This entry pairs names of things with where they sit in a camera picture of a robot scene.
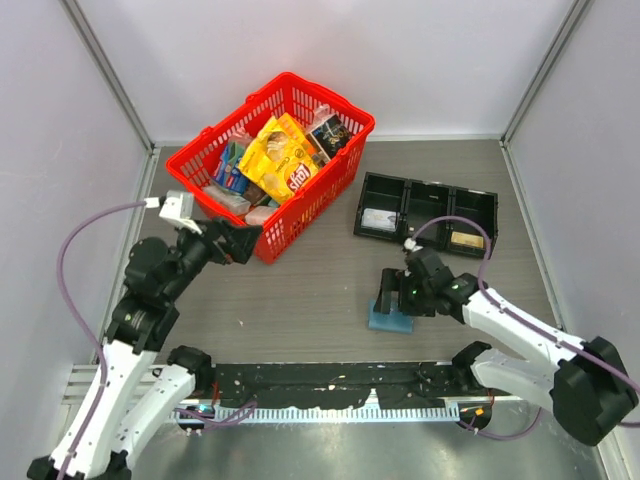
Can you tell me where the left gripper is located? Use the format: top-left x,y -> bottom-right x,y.
164,214 -> 264,300

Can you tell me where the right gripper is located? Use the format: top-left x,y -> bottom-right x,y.
373,267 -> 435,317

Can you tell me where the blue card holder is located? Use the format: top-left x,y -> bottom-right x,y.
368,299 -> 414,334

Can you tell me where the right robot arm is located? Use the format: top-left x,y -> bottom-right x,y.
369,245 -> 639,446

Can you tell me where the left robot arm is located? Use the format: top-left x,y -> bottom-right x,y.
27,218 -> 262,479

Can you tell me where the white card in tray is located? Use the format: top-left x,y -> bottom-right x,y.
361,208 -> 398,232

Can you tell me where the gold card in tray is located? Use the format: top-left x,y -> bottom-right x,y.
450,231 -> 485,249

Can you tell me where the pink wrapped packet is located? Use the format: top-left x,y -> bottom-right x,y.
244,206 -> 277,226

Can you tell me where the clear wrapped packet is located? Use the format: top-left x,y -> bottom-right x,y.
203,184 -> 251,216

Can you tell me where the blue green packet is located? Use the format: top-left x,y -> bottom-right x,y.
212,142 -> 249,195

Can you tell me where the black three-compartment tray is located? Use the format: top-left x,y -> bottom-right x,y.
354,172 -> 498,258

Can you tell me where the yellow Lays chips bag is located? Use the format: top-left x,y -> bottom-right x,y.
238,113 -> 320,205

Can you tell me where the red plastic shopping basket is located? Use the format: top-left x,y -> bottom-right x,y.
166,72 -> 375,264

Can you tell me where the black snack box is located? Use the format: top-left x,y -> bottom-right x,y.
306,114 -> 352,160

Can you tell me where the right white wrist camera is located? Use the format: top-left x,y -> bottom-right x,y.
403,237 -> 422,254

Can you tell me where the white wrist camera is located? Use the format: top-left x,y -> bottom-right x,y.
403,237 -> 422,254
144,190 -> 203,235

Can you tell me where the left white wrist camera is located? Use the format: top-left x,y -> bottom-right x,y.
144,190 -> 203,235

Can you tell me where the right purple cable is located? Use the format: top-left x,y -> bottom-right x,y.
412,215 -> 640,441

